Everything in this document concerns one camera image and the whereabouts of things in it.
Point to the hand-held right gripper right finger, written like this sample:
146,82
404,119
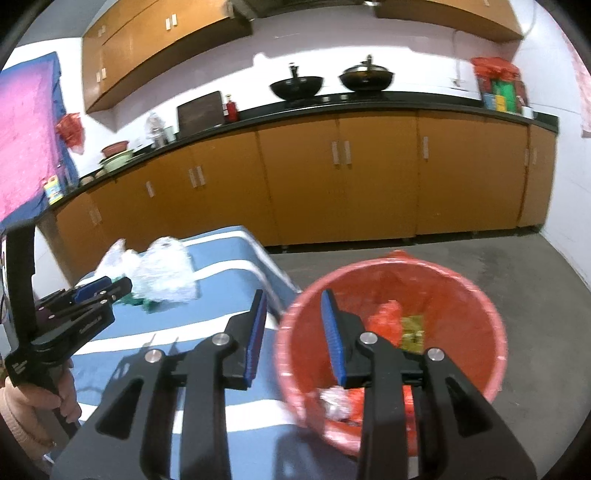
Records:
331,344

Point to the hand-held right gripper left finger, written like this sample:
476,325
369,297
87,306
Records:
255,341

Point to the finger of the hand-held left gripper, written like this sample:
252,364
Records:
90,290
117,288

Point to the small white plastic bag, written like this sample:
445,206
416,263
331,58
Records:
334,400

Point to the large red plastic bag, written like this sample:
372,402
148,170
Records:
356,408

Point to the light green plastic bag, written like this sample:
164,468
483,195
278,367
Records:
413,333

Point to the red plastic bin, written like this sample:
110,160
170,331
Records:
461,314

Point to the person's left hand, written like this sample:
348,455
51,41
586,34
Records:
70,397

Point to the dark green plastic bag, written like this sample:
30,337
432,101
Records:
138,302

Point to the clear plastic bag left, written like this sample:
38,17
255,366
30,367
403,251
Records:
115,261

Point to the clear bubble wrap sheet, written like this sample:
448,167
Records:
168,272

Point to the yellow box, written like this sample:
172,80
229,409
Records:
54,191

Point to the red basin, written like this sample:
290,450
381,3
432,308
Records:
115,148

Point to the pink cloth with blue border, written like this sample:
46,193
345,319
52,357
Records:
25,138

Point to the hanging red plastic bag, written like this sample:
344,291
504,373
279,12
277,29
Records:
70,131

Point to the clear plastic jar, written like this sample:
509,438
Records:
156,131

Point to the wooden lower kitchen cabinets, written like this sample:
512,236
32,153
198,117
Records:
369,184

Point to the dark cutting board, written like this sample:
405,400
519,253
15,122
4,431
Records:
201,113

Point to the red bottle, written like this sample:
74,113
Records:
231,110

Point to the black kitchen countertop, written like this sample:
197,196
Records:
415,98

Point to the black wok with lid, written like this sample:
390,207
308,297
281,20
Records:
367,78

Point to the pink hanging cloth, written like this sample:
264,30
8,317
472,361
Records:
584,101

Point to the wooden wall cabinet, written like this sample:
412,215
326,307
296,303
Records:
461,16
152,46

